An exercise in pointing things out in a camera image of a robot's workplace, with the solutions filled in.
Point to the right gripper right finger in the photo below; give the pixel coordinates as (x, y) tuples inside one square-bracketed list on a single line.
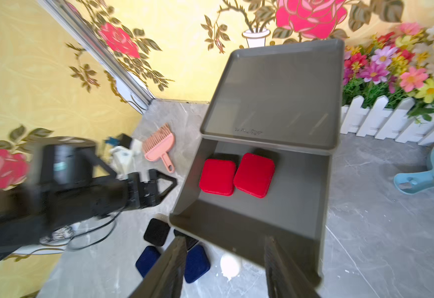
[(284, 278)]

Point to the blue brooch box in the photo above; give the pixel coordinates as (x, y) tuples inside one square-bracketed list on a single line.
[(147, 260), (197, 264)]

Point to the black brooch box left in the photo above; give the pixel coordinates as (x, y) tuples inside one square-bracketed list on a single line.
[(157, 232)]

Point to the black brooch box right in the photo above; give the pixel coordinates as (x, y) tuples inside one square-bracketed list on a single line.
[(190, 241)]

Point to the pink small dustpan brush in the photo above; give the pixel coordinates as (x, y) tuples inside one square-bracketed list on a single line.
[(158, 146)]

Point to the three-drawer storage cabinet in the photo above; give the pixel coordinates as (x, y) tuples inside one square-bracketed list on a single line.
[(284, 97)]

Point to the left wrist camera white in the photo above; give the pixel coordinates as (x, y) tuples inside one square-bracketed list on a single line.
[(124, 149)]

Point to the blue brooch box right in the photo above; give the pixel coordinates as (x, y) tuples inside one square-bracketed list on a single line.
[(197, 264)]

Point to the flower pot white fence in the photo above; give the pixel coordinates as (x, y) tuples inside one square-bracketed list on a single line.
[(388, 86)]

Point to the blue brooch box left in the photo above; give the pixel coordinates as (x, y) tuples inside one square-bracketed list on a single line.
[(147, 260)]

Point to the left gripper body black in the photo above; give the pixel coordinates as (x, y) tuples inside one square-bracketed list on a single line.
[(141, 194)]

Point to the grey top drawer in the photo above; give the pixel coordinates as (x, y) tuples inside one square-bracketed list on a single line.
[(293, 212)]

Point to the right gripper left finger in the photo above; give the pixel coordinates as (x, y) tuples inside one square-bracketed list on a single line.
[(165, 279)]

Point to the red brooch box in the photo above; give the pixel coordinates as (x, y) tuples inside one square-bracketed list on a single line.
[(254, 175), (217, 177)]

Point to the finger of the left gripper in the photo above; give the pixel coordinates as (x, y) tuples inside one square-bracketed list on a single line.
[(160, 185)]

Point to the black brooch box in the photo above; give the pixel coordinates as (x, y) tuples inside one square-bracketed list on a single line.
[(157, 232), (190, 241)]

